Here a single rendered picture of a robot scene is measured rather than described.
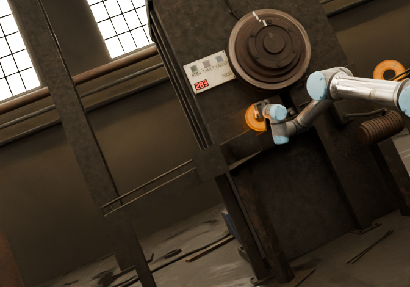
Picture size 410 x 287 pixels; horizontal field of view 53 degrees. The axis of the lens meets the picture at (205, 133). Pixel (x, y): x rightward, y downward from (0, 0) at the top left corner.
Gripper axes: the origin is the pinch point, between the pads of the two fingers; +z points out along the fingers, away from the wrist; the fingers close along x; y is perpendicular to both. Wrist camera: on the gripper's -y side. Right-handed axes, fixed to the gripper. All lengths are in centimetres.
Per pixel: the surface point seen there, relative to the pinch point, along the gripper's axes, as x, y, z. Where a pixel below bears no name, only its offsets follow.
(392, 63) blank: -70, 0, -25
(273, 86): -13.3, 10.7, -1.9
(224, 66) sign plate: 3.8, 30.9, 17.1
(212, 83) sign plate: 14.8, 24.3, 15.4
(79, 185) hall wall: 215, -89, 602
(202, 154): 42, -1, -34
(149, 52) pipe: -11, 93, 575
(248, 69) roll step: -3.9, 24.3, -0.1
